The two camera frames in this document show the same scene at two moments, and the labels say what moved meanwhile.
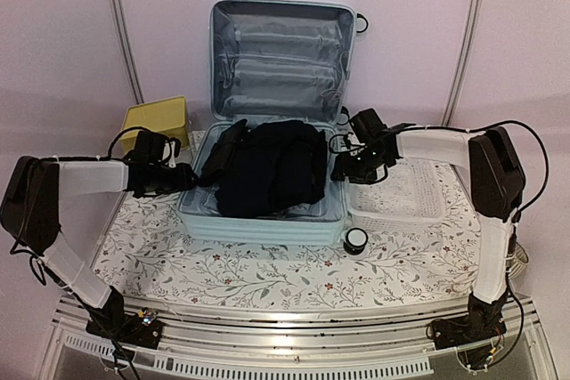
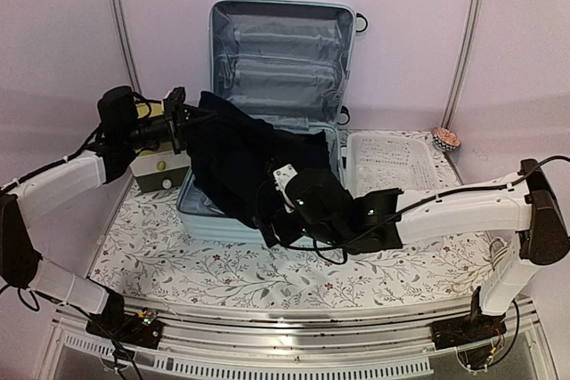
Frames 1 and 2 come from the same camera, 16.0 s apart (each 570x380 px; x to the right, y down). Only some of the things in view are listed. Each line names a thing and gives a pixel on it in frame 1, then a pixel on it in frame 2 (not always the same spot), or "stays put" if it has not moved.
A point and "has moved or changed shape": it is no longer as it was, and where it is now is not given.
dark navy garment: x=265 y=169 has moved or changed shape
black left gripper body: x=175 y=183 → x=176 y=130
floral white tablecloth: x=147 y=258 stays put
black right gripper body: x=362 y=169 → x=285 y=234
